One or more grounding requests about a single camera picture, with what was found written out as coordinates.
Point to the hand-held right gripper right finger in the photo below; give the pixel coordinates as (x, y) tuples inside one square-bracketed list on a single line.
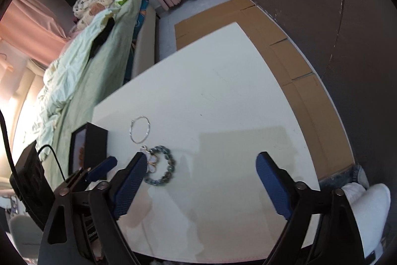
[(273, 187)]

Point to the person's white shoe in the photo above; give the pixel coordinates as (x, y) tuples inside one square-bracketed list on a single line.
[(369, 212)]

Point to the thin silver bangle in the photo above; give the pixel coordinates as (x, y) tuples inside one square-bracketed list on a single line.
[(130, 130)]

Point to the person's jeans leg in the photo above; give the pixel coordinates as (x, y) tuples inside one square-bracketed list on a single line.
[(359, 175)]

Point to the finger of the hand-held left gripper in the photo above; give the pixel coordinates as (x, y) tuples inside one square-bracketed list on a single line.
[(100, 170)]

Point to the brown cardboard sheet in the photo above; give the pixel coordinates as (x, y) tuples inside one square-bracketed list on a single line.
[(310, 97)]

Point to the light green quilt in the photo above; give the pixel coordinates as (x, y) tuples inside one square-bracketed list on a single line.
[(68, 75)]

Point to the bed with green sheet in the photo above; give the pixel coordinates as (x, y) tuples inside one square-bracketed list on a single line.
[(105, 66)]

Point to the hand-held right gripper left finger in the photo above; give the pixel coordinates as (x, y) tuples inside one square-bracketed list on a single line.
[(130, 184)]

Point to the black jewelry box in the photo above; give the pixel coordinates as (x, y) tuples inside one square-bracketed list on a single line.
[(96, 147)]

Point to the bear printed blanket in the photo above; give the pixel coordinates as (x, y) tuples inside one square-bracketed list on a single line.
[(96, 1)]

